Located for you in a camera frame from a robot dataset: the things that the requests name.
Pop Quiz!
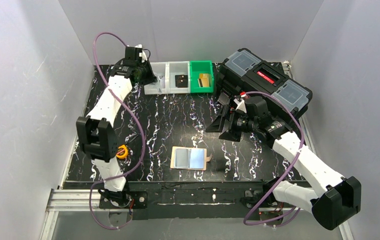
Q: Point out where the white silver credit card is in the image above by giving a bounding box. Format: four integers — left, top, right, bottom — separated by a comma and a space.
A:
157, 75, 166, 94

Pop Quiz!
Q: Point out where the orange gold credit card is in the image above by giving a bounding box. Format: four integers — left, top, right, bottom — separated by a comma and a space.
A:
198, 73, 210, 88

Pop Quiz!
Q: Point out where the beige leather card holder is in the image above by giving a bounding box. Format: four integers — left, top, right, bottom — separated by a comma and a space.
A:
170, 146, 212, 171

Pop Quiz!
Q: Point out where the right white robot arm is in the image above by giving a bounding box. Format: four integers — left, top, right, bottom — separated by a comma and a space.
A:
206, 91, 362, 230

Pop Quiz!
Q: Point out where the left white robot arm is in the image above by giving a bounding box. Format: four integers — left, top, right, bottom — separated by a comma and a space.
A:
76, 44, 157, 207

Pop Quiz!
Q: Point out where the black card in bin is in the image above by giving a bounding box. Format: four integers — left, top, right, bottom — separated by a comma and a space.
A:
175, 78, 188, 88

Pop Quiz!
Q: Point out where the left white storage bin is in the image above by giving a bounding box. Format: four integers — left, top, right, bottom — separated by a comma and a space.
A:
144, 62, 169, 95

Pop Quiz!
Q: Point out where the white storage bin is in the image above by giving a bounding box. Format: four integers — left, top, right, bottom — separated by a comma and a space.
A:
144, 62, 169, 95
167, 61, 191, 94

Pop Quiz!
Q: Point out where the middle white storage bin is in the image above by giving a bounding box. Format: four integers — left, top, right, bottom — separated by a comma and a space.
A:
167, 61, 191, 94

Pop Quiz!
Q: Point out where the black plastic toolbox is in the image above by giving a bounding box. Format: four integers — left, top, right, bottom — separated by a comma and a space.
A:
214, 48, 313, 119

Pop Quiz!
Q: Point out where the green storage bin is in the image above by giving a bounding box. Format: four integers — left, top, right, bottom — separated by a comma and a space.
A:
190, 60, 214, 94

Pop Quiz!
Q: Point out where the aluminium frame rail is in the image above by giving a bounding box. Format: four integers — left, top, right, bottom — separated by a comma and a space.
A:
39, 187, 354, 240

